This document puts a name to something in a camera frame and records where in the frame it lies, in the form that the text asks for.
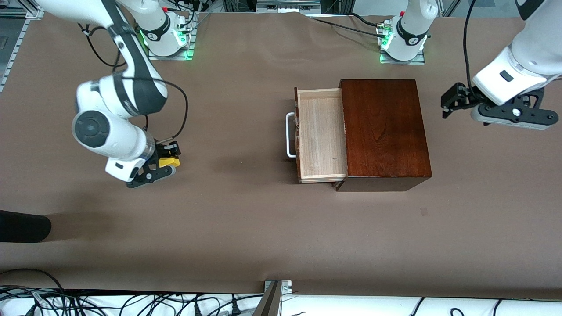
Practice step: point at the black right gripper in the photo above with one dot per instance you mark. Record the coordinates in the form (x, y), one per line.
(161, 152)

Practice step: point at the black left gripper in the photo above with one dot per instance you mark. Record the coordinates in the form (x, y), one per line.
(464, 96)

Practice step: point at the yellow block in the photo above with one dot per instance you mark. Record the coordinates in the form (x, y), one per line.
(170, 162)

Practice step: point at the light wood drawer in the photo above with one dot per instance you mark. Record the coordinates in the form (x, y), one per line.
(320, 131)

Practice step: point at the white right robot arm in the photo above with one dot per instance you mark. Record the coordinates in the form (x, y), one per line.
(118, 140)

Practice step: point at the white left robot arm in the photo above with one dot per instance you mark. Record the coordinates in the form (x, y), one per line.
(527, 57)

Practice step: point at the dark brown wooden cabinet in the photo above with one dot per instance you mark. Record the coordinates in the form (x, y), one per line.
(386, 131)

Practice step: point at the brown paper table cover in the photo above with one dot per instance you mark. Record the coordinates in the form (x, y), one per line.
(219, 219)

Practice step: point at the black cylindrical object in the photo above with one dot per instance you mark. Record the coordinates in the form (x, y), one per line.
(22, 226)

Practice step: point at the black control box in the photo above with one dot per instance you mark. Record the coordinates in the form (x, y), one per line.
(285, 6)

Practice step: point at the aluminium right arm base plate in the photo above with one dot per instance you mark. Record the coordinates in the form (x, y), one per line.
(171, 57)

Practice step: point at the small aluminium bracket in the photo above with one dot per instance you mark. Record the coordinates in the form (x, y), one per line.
(286, 287)

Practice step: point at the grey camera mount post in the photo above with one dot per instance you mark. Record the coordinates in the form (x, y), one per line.
(268, 303)

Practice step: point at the aluminium side rail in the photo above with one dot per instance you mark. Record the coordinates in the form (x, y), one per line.
(13, 48)

